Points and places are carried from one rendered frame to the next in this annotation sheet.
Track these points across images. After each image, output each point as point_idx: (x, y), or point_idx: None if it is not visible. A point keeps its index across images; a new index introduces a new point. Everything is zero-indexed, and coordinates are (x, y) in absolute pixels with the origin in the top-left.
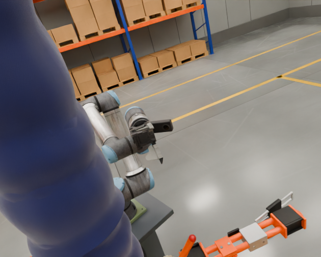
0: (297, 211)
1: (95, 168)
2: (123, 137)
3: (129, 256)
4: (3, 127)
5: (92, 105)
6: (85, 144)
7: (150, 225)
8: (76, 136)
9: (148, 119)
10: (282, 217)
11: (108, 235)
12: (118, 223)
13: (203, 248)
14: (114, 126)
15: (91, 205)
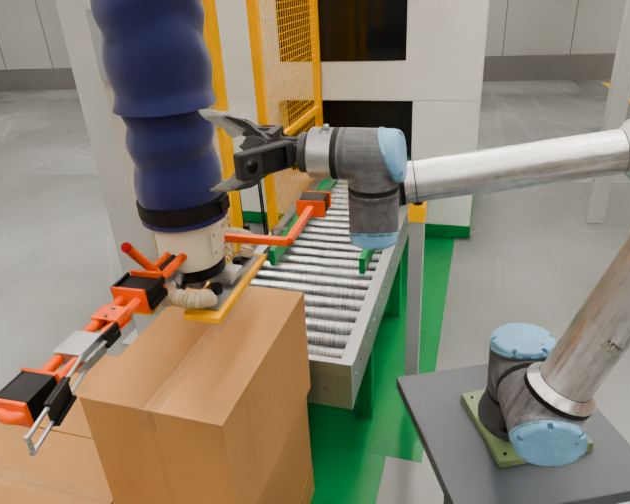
0: (5, 400)
1: (108, 46)
2: (601, 287)
3: (138, 170)
4: None
5: None
6: (95, 13)
7: (444, 455)
8: (92, 0)
9: (305, 147)
10: (31, 377)
11: (112, 110)
12: (127, 123)
13: (134, 289)
14: (624, 243)
15: (104, 70)
